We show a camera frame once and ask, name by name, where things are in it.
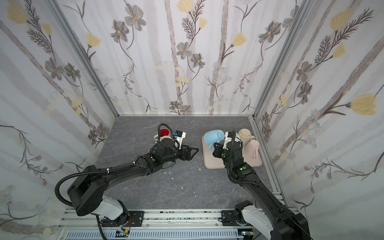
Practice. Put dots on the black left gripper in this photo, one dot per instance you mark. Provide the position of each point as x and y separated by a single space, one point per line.
192 156

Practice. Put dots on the beige plastic tray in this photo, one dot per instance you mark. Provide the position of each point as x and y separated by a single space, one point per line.
211 162

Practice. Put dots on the pink mug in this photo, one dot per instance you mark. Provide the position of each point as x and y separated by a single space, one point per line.
252 149

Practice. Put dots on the cream round mug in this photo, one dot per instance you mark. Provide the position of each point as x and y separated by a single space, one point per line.
245 135

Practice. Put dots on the light blue mug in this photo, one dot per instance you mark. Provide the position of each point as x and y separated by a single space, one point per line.
212 137

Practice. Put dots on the white mug red inside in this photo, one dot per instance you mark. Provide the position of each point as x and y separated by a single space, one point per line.
163 134

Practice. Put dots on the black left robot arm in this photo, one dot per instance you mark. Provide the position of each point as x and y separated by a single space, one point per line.
84 191

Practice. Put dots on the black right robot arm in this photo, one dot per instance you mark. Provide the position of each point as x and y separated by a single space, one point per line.
276 222

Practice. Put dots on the right corner aluminium profile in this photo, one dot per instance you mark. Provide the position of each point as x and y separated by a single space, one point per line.
298 22

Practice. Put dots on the corner aluminium profile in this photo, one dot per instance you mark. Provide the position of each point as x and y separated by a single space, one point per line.
298 22
81 53

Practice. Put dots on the left corner aluminium profile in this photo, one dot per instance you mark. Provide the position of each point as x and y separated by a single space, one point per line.
81 53

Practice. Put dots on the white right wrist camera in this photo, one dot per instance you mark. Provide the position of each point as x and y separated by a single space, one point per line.
226 140

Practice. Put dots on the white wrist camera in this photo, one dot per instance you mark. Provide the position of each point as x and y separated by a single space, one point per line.
226 140
179 136

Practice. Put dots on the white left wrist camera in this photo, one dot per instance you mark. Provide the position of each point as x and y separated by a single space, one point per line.
179 136

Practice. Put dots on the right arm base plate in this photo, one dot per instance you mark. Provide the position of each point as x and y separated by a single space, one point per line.
228 218

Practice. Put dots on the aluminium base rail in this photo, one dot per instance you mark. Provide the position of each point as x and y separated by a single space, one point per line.
153 219

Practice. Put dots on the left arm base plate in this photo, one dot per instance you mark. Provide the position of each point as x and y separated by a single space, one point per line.
135 219

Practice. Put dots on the white vented cable duct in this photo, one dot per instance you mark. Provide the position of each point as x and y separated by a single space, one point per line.
177 234

